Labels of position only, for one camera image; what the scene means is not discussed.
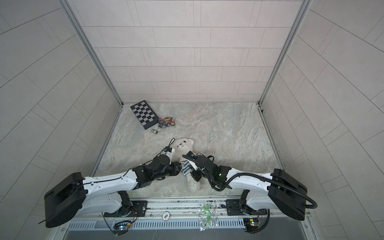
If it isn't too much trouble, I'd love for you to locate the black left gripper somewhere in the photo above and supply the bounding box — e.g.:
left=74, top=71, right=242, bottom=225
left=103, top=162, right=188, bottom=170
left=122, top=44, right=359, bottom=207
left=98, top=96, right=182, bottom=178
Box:
left=152, top=162, right=187, bottom=182

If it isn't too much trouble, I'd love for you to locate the blue white striped knit sweater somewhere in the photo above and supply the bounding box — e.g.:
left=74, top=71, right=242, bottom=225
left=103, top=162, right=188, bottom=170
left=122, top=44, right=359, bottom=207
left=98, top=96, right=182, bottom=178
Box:
left=180, top=160, right=195, bottom=176

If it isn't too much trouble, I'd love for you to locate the clear bag of green parts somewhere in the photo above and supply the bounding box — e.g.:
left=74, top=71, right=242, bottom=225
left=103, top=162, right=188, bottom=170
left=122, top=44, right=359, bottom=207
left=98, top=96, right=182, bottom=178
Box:
left=198, top=202, right=219, bottom=231

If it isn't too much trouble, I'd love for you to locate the left aluminium corner post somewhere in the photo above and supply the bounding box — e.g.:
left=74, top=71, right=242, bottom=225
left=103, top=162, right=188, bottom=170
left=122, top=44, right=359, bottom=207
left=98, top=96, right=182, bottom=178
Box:
left=58, top=0, right=124, bottom=108

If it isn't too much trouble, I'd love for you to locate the right circuit board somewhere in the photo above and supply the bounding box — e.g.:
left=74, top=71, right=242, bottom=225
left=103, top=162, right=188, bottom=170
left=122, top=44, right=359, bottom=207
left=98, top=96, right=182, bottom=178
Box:
left=243, top=219, right=260, bottom=234

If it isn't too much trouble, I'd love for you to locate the aluminium corner post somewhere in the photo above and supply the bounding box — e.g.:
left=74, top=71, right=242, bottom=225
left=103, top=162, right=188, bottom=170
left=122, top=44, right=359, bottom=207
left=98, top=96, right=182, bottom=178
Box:
left=58, top=0, right=124, bottom=108
left=258, top=0, right=313, bottom=106

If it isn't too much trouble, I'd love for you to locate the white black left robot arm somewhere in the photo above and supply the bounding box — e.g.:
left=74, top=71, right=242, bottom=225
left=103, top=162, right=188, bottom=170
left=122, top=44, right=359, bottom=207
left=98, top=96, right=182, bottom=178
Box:
left=44, top=155, right=183, bottom=228

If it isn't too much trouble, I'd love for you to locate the round silver rail knob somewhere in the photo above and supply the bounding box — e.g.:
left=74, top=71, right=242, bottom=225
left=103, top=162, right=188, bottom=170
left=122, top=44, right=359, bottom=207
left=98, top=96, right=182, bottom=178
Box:
left=162, top=211, right=171, bottom=222

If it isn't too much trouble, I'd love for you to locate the black corrugated cable conduit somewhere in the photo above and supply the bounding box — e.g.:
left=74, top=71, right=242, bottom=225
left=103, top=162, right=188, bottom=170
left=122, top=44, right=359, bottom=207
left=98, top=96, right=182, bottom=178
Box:
left=182, top=154, right=318, bottom=234

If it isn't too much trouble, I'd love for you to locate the bag of colourful small parts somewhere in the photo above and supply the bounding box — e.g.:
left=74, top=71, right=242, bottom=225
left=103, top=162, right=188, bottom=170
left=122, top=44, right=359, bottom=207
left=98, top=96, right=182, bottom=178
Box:
left=158, top=117, right=176, bottom=128

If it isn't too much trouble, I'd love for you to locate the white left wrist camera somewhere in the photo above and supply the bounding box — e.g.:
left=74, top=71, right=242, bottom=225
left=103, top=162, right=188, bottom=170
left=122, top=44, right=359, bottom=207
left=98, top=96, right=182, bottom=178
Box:
left=161, top=146, right=175, bottom=164

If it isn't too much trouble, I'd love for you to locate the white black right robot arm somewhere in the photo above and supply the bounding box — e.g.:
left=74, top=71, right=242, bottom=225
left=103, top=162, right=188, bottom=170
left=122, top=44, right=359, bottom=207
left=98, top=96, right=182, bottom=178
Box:
left=183, top=152, right=318, bottom=221

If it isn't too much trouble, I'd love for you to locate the aluminium front mounting rail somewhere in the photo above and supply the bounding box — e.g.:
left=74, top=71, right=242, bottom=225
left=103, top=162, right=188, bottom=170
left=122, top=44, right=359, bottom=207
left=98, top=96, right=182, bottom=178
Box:
left=131, top=191, right=307, bottom=221

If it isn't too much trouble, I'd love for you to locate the white fluffy teddy bear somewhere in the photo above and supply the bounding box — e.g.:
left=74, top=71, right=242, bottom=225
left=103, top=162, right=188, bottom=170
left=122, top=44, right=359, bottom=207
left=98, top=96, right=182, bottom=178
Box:
left=172, top=138, right=201, bottom=192

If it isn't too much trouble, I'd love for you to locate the right aluminium corner post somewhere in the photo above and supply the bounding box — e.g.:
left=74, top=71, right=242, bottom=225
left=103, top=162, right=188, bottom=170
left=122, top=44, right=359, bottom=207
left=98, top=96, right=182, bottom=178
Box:
left=258, top=0, right=313, bottom=106

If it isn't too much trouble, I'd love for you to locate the left green circuit board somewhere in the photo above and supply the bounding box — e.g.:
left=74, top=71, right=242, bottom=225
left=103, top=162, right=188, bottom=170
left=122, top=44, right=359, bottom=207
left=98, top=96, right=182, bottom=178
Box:
left=113, top=220, right=133, bottom=236

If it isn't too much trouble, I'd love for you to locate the black white chessboard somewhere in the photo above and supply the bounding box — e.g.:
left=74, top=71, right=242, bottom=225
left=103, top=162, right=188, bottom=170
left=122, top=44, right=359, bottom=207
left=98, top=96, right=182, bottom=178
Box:
left=130, top=100, right=159, bottom=130

